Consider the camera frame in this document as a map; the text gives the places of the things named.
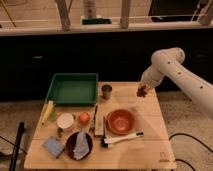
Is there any dark red grape bunch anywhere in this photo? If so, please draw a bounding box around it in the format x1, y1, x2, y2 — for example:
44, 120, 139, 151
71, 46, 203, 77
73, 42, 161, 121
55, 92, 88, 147
136, 86, 147, 97

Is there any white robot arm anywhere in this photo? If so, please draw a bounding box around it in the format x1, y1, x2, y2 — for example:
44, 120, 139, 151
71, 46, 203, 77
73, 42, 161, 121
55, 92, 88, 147
137, 47, 213, 119

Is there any green plastic tray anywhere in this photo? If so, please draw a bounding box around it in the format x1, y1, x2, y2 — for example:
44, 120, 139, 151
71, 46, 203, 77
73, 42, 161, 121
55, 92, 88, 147
46, 73, 98, 106

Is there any small dark metal cup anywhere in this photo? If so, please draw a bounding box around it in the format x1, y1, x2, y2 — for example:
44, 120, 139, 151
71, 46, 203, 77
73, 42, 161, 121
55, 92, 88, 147
101, 84, 112, 100

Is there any orange red bowl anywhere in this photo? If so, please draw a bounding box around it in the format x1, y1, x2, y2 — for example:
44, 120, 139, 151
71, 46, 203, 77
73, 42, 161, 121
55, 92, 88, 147
107, 109, 135, 135

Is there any wooden block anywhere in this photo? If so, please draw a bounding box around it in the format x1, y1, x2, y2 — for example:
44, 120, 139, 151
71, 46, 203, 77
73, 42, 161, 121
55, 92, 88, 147
94, 112, 104, 136

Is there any orange tomato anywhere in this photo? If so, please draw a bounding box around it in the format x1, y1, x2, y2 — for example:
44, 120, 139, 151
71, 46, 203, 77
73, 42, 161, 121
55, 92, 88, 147
79, 112, 90, 125

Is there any green object on shelf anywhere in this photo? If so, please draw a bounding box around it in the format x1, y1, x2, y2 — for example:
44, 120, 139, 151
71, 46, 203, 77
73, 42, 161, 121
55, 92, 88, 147
82, 18, 112, 25

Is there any white round container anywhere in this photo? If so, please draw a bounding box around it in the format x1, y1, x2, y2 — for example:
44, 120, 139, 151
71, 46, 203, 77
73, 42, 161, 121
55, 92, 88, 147
56, 113, 74, 131

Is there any crumpled white cloth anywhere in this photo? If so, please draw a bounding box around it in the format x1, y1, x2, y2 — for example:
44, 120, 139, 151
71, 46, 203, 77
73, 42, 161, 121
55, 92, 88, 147
73, 129, 89, 160

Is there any dark brown plate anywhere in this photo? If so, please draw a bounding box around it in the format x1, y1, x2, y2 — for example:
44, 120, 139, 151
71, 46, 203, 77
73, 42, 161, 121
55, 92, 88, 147
65, 133, 93, 159

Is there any yellow corn cob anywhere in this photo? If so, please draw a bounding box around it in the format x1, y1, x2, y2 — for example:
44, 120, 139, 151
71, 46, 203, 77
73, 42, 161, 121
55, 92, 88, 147
42, 101, 54, 124

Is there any blue sponge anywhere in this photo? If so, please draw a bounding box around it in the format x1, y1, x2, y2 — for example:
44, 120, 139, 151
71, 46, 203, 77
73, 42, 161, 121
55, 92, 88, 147
42, 137, 65, 158

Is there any black pole stand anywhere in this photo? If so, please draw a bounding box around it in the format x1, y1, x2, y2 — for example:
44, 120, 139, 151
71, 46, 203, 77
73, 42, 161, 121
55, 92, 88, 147
9, 122, 25, 171

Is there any black floor cable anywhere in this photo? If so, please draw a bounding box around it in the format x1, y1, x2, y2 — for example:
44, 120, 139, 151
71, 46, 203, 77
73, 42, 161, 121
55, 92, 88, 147
168, 133, 213, 171

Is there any white handled black brush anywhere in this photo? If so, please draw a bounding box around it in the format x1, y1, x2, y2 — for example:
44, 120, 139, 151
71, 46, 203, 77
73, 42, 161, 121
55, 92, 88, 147
101, 132, 144, 148

